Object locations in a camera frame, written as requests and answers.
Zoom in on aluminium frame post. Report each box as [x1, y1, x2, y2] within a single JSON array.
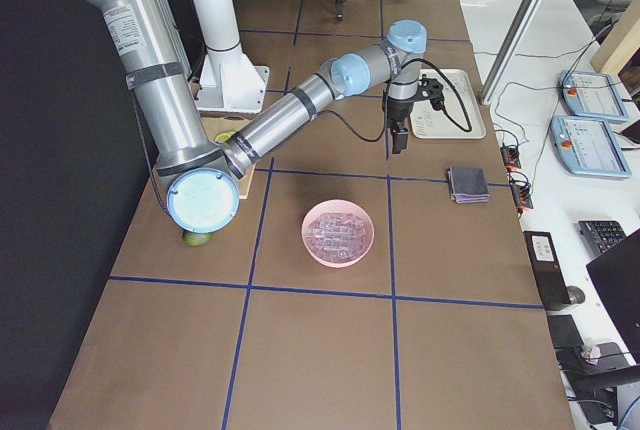
[[480, 0, 542, 106]]

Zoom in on pink bowl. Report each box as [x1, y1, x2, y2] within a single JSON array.
[[301, 199, 375, 268]]

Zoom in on black monitor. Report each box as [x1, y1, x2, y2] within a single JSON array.
[[587, 230, 639, 362]]

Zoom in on teach pendant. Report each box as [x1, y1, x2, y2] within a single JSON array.
[[558, 70, 629, 124], [550, 116, 632, 179]]

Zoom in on green lime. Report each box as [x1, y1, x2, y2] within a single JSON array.
[[181, 230, 213, 247]]

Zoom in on black computer mouse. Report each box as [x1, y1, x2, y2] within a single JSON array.
[[566, 285, 586, 305]]

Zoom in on beige bear tray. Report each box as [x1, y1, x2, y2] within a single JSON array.
[[410, 68, 486, 140]]

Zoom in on grey folded cloth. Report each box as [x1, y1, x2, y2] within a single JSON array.
[[447, 167, 490, 204]]

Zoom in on teach pendant near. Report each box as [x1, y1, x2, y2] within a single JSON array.
[[550, 116, 632, 179]]

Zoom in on pile of ice cubes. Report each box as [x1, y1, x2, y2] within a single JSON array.
[[304, 212, 370, 263]]

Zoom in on black keyboard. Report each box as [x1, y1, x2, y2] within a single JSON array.
[[578, 220, 626, 256]]

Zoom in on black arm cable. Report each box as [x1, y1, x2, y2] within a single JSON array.
[[327, 57, 474, 143]]

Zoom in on teach pendant far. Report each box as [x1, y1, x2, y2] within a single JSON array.
[[558, 70, 629, 124]]

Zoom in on lemon slices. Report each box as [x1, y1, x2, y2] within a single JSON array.
[[214, 132, 233, 143]]

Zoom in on wooden cutting board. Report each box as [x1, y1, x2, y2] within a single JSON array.
[[201, 116, 255, 200]]

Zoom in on white camera pole base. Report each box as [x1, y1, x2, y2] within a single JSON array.
[[193, 0, 270, 114]]

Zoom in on black box with label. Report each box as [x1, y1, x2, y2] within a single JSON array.
[[523, 231, 571, 311]]

